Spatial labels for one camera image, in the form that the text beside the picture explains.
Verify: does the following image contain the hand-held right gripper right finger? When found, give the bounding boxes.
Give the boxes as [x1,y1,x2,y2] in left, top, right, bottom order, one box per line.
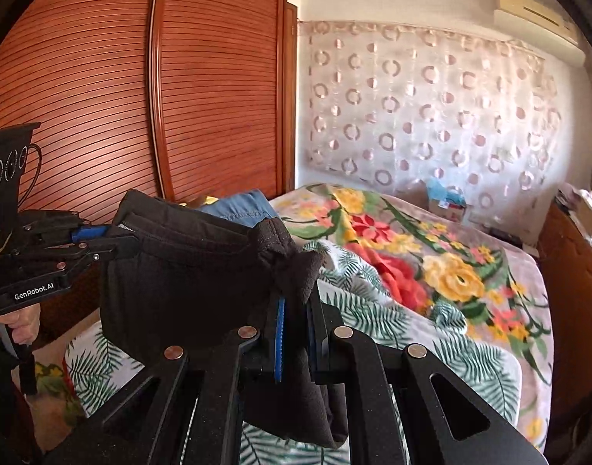
[307,295,548,465]

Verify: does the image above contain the sheer curtain with pink rings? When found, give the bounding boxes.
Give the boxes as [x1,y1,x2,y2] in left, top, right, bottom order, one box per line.
[298,19,568,214]

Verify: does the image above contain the person's dark clothing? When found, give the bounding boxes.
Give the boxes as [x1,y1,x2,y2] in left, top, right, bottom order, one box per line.
[0,336,35,465]

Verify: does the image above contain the cream wall air conditioner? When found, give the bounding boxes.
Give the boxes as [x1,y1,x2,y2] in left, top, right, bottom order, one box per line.
[493,0,580,44]

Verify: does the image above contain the pile of clutter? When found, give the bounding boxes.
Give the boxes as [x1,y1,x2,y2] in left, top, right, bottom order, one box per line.
[557,184,592,248]

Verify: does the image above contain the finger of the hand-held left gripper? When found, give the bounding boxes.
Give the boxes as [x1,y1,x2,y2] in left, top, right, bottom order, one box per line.
[19,210,113,244]
[14,234,139,263]

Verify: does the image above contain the person's left hand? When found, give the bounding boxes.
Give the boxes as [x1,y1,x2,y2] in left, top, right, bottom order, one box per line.
[7,304,41,348]

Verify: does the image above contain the black pants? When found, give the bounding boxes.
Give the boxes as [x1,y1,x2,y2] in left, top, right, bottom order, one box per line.
[100,190,350,449]

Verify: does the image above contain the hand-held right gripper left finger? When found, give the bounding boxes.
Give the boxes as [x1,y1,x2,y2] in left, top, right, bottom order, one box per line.
[44,300,285,465]

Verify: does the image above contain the cardboard box with blue items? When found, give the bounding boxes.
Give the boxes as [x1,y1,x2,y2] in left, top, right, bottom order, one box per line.
[424,179,468,224]

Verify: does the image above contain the brown slatted wooden wardrobe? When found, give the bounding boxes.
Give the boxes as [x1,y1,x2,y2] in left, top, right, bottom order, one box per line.
[0,0,299,344]

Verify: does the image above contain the pink floral blanket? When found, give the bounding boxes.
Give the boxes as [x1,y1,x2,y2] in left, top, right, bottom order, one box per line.
[269,183,553,449]

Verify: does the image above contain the folded blue jeans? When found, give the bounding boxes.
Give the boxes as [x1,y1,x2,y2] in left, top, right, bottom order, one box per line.
[196,190,278,228]

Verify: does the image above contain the green leaf print bedsheet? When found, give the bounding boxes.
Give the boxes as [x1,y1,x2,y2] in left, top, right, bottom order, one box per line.
[63,239,522,465]

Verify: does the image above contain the brown wooden bed footboard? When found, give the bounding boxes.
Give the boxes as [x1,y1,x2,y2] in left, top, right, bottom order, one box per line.
[538,201,592,427]

